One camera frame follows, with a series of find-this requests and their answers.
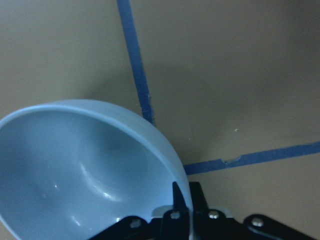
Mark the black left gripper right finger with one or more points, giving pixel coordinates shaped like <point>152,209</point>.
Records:
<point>213,224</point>

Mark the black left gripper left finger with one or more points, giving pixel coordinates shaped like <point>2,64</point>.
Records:
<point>173,225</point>

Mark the green bowl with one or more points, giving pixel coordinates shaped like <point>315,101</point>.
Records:
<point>71,168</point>

